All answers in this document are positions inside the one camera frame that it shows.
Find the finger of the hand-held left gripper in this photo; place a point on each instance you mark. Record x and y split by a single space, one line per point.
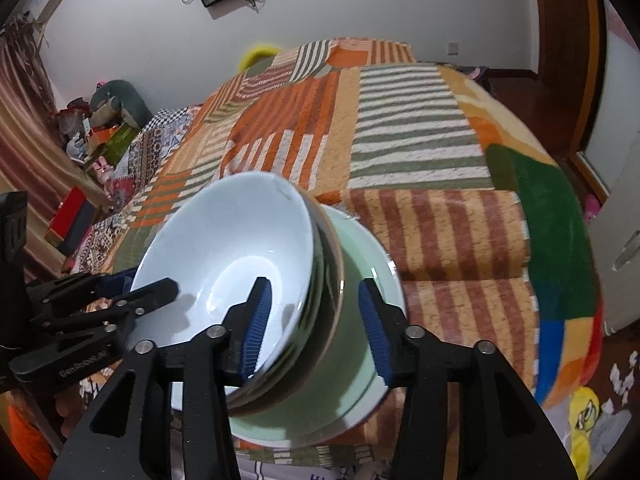
150 295
117 280

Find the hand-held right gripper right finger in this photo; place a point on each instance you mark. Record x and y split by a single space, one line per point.
375 335

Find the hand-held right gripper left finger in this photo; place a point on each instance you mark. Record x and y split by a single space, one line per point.
255 330

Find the green plate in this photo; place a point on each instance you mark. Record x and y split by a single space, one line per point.
360 360

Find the white plate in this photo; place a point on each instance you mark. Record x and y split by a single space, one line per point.
401 295

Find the pink bowl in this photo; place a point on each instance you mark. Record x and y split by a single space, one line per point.
334 280

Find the green bowl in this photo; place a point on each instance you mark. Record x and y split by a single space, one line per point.
321 280

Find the white bowl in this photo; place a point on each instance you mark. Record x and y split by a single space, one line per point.
210 240

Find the person's left forearm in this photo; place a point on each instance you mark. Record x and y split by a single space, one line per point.
30 440

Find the dark blue box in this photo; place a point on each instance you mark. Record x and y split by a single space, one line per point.
77 232

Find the red box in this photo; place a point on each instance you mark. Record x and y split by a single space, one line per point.
65 212

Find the pink rabbit toy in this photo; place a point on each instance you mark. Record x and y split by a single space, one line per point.
103 169

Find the striped patchwork blanket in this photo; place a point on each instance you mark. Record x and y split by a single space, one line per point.
425 220

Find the checkered patterned quilt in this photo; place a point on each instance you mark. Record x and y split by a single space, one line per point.
150 150

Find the green cardboard box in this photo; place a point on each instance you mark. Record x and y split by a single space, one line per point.
117 142

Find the grey printed bed sheet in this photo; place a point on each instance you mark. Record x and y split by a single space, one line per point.
310 470

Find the pile of assorted toys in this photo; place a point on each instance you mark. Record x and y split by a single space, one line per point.
75 127

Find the striped brown curtain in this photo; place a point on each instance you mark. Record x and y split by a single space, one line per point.
20 135

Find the grey plush toy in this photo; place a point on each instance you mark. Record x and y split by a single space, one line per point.
122 100

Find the cartoon printed cloth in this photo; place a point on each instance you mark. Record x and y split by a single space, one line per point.
590 420

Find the dark patterned bag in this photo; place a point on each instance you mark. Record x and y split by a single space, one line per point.
475 77

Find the white sliding door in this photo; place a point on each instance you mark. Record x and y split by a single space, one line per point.
620 100

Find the white wall socket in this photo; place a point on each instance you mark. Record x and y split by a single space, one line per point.
452 49

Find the wooden door frame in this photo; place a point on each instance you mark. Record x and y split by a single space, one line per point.
565 60

